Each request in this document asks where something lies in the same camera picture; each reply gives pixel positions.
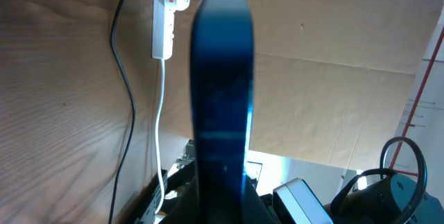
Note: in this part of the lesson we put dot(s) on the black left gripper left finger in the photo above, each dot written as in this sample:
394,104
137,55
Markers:
186,210

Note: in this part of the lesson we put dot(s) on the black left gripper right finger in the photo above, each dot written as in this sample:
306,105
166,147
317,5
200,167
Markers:
254,210

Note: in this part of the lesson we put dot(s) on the blue Galaxy smartphone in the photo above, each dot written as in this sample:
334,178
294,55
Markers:
221,69

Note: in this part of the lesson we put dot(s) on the red metal pole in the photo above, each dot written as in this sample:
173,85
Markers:
416,100

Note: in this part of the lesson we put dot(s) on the white power strip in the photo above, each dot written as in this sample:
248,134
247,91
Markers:
162,28

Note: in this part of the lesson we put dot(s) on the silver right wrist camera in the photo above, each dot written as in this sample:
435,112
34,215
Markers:
295,203

